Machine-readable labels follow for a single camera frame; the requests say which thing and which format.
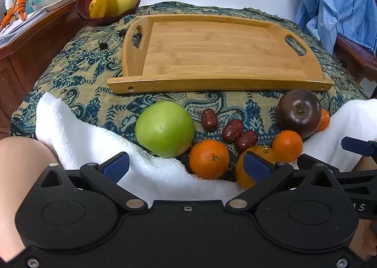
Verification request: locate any white towel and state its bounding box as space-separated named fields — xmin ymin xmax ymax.
xmin=35 ymin=92 xmax=377 ymax=198

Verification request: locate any yellow starfruit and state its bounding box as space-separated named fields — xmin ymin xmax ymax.
xmin=89 ymin=0 xmax=117 ymax=19

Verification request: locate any small orange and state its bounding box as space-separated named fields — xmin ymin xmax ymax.
xmin=271 ymin=130 xmax=304 ymax=164
xmin=189 ymin=139 xmax=230 ymax=180
xmin=315 ymin=108 xmax=331 ymax=132

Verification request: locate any wooden tray with handles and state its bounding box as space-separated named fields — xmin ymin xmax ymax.
xmin=107 ymin=15 xmax=335 ymax=94

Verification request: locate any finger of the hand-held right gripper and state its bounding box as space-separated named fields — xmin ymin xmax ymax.
xmin=341 ymin=136 xmax=377 ymax=154
xmin=296 ymin=153 xmax=377 ymax=181

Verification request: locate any yellow mango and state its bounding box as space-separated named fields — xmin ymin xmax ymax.
xmin=113 ymin=0 xmax=138 ymax=16

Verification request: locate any wooden chair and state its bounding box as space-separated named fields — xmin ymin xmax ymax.
xmin=334 ymin=34 xmax=377 ymax=100

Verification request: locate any dark purple tomato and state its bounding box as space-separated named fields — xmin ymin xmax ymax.
xmin=276 ymin=89 xmax=322 ymax=139

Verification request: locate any patterned teal and beige blanket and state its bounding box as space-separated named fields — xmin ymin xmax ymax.
xmin=9 ymin=1 xmax=370 ymax=186

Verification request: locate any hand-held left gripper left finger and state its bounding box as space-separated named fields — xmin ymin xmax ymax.
xmin=39 ymin=152 xmax=149 ymax=213

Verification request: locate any person's leg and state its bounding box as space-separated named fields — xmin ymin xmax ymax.
xmin=0 ymin=135 xmax=61 ymax=257
xmin=350 ymin=154 xmax=377 ymax=260

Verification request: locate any large mottled orange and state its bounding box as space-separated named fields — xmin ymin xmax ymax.
xmin=235 ymin=146 xmax=279 ymax=190

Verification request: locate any stack of papers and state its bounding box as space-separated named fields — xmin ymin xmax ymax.
xmin=0 ymin=10 xmax=48 ymax=47

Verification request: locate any person's right leg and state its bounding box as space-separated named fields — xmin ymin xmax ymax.
xmin=350 ymin=154 xmax=377 ymax=260

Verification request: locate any person's left leg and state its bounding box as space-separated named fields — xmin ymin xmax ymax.
xmin=0 ymin=135 xmax=61 ymax=257

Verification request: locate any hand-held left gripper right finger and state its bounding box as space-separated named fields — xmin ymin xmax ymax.
xmin=225 ymin=151 xmax=344 ymax=213

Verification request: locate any red fruit bowl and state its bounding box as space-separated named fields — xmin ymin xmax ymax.
xmin=77 ymin=0 xmax=142 ymax=27

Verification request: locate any wooden cabinet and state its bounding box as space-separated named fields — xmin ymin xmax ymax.
xmin=0 ymin=0 xmax=89 ymax=139

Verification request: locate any red date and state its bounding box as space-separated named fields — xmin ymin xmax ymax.
xmin=234 ymin=130 xmax=259 ymax=153
xmin=201 ymin=108 xmax=219 ymax=132
xmin=222 ymin=119 xmax=244 ymax=144

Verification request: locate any green apple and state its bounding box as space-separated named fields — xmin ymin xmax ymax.
xmin=135 ymin=101 xmax=196 ymax=159

